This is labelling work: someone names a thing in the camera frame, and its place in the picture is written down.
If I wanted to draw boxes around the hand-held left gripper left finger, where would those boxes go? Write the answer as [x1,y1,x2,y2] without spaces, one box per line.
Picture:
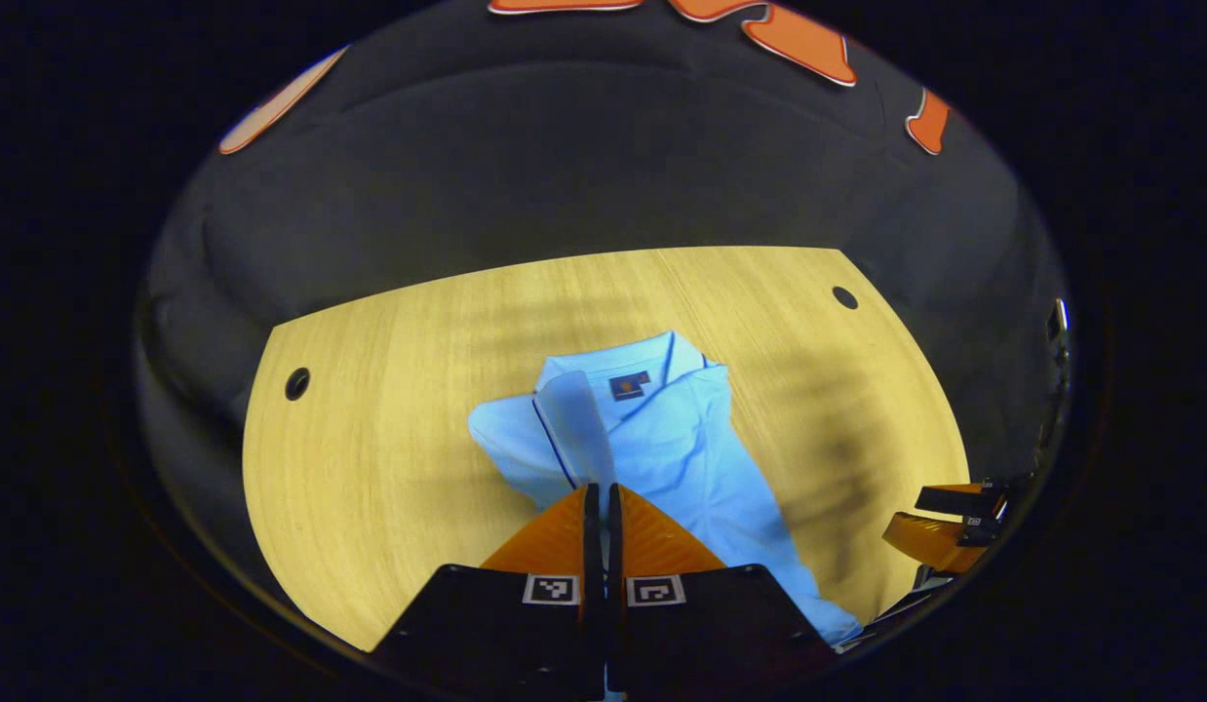
[370,483,604,698]

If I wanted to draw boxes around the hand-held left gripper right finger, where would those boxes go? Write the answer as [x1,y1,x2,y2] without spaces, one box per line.
[608,483,838,698]

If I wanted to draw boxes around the light blue T-shirt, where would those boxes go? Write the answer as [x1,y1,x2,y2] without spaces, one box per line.
[467,330,863,646]

